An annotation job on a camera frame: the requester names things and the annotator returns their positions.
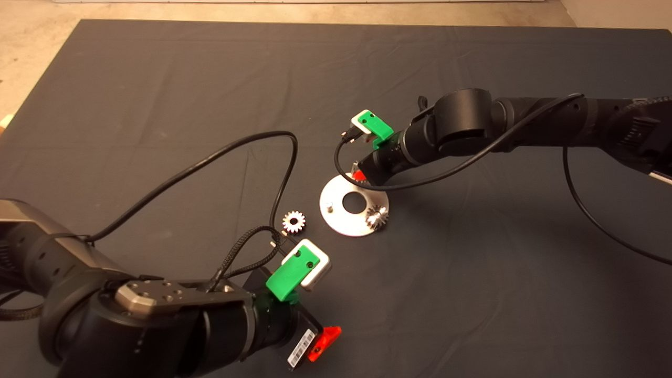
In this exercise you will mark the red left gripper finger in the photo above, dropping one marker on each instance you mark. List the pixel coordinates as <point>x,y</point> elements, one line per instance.
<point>328,337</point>

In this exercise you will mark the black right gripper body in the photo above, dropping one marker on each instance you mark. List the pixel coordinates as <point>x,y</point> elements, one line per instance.
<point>383,167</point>

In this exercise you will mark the green left camera mount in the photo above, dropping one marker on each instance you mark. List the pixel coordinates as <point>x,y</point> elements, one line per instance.
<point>287,278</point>

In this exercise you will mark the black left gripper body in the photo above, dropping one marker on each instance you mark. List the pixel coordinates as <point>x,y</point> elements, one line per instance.
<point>304,331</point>

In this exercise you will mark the dark grey table cloth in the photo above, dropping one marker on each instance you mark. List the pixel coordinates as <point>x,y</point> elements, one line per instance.
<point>157,79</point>

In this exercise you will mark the white camera box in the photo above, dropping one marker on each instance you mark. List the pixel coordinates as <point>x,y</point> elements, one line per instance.
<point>365,135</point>
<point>318,273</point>

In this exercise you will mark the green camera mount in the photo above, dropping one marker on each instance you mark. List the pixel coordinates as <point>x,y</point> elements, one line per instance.
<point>287,278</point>
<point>375,127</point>

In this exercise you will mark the round metal carrier plate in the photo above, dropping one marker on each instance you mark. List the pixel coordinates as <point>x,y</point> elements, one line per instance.
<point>341,223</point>

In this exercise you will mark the white left camera box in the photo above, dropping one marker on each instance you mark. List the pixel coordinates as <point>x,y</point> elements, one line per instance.
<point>318,273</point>

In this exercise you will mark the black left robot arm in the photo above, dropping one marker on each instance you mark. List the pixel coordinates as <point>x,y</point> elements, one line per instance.
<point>131,336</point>

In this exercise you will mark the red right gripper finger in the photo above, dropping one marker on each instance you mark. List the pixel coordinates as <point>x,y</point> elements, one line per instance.
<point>359,175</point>

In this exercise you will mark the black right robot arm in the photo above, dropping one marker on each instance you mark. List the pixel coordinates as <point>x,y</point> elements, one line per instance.
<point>467,123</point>

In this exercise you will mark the white right camera box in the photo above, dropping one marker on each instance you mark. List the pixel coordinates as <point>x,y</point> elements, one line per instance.
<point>365,135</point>

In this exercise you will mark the green right camera mount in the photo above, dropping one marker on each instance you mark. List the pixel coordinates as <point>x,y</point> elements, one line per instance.
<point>375,127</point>

